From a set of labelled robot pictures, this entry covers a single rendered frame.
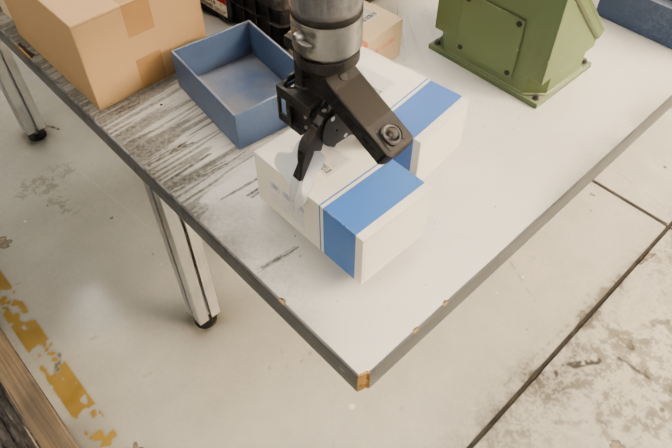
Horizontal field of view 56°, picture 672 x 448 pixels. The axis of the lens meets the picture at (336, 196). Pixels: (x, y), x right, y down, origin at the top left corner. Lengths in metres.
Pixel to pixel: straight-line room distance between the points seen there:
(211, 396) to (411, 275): 0.81
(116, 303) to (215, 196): 0.84
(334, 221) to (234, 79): 0.44
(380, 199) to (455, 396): 0.84
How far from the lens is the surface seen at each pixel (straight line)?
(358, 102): 0.68
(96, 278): 1.77
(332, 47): 0.64
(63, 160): 2.11
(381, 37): 1.08
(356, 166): 0.79
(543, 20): 1.02
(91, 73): 1.06
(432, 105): 0.91
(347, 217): 0.73
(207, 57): 1.11
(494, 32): 1.07
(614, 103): 1.14
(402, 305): 0.80
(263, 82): 1.09
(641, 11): 1.31
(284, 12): 1.11
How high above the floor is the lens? 1.37
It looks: 49 degrees down
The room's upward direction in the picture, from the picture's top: straight up
